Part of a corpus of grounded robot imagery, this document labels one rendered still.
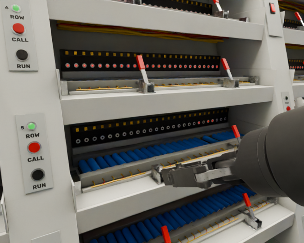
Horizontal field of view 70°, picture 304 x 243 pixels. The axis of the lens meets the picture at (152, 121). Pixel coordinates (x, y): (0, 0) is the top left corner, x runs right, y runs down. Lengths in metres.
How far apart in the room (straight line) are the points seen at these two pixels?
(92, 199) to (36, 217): 0.09
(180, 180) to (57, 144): 0.21
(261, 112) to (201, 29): 0.34
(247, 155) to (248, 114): 0.58
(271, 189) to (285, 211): 0.56
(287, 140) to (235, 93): 0.42
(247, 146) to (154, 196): 0.27
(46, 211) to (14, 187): 0.06
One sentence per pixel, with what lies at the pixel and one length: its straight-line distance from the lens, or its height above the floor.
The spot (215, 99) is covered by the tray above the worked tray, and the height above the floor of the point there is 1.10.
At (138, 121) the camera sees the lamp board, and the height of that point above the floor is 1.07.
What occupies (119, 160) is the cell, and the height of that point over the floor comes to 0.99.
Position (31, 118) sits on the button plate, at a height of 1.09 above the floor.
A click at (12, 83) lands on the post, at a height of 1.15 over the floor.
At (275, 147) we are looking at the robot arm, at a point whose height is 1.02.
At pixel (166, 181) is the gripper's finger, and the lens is 0.42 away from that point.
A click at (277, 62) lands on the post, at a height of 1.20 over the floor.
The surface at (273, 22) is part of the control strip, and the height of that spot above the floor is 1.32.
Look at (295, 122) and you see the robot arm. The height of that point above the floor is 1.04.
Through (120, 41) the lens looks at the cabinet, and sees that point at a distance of 0.70.
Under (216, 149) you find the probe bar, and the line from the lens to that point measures 0.64.
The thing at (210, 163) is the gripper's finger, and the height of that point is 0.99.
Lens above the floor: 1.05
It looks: 2 degrees up
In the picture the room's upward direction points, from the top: 8 degrees counter-clockwise
